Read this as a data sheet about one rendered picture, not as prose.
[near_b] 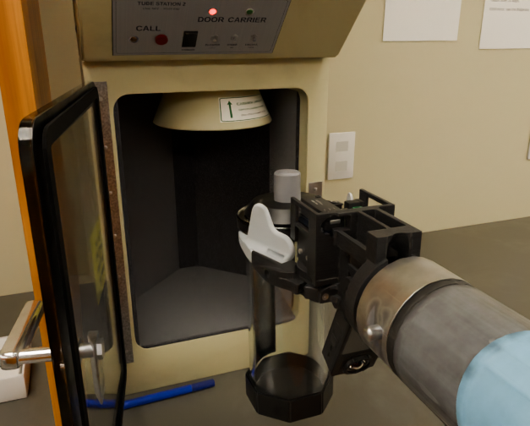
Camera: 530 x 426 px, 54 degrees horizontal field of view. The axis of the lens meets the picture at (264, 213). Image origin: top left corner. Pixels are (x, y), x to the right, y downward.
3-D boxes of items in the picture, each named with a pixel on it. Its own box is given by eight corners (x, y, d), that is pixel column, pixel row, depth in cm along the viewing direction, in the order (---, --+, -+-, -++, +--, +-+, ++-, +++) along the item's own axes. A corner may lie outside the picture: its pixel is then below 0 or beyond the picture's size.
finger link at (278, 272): (275, 239, 51) (346, 264, 45) (275, 256, 51) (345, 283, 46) (239, 253, 48) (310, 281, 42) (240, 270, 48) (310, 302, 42)
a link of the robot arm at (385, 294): (477, 369, 35) (373, 397, 33) (434, 335, 40) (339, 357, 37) (491, 270, 33) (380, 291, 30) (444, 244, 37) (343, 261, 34)
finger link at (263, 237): (240, 189, 53) (308, 209, 46) (242, 243, 55) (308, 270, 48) (216, 196, 51) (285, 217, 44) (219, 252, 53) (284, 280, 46)
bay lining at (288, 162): (119, 275, 96) (99, 79, 84) (252, 256, 104) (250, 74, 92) (136, 347, 74) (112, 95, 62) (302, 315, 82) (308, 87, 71)
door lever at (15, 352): (85, 314, 49) (82, 289, 49) (68, 375, 41) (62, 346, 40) (25, 319, 48) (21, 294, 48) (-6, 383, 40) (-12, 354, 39)
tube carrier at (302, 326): (232, 371, 64) (224, 204, 58) (311, 353, 68) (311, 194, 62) (262, 426, 54) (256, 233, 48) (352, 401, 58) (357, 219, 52)
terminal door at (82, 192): (125, 373, 73) (95, 79, 59) (98, 592, 44) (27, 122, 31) (119, 374, 72) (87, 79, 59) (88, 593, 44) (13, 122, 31)
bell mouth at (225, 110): (144, 115, 83) (142, 79, 81) (249, 110, 88) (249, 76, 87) (164, 134, 67) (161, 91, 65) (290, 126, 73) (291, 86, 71)
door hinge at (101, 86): (115, 365, 74) (84, 82, 61) (133, 362, 74) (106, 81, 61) (117, 371, 72) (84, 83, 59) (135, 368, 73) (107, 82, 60)
